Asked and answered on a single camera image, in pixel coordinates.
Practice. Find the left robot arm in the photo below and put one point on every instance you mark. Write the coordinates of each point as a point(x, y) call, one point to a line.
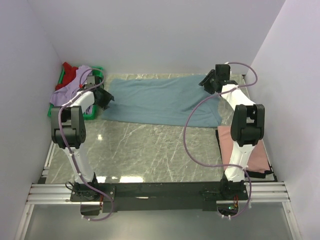
point(68, 131)

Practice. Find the aluminium rail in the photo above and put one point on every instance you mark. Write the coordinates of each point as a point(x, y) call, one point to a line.
point(257, 192)

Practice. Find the red t-shirt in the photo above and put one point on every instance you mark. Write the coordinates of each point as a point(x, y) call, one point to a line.
point(68, 76)

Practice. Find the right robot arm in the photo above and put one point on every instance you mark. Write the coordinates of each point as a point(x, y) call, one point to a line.
point(247, 126)

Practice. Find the black base beam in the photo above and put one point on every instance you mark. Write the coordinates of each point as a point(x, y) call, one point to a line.
point(150, 205)

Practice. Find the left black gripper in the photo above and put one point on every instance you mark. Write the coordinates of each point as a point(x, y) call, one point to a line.
point(108, 97)

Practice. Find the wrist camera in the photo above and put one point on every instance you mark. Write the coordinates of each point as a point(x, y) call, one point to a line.
point(222, 72)
point(90, 81)

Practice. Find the lavender t-shirt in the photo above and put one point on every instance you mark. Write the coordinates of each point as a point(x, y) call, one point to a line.
point(65, 94)

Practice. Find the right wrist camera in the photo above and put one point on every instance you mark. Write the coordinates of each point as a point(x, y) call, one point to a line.
point(222, 72)

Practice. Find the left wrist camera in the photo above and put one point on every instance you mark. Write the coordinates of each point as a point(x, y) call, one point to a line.
point(90, 81)

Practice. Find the folded pink t-shirt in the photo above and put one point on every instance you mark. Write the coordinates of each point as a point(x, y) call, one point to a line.
point(225, 145)

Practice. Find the blue t-shirt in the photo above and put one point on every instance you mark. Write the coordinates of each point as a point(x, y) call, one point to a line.
point(176, 101)

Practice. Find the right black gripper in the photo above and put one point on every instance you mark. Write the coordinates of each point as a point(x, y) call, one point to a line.
point(212, 72)

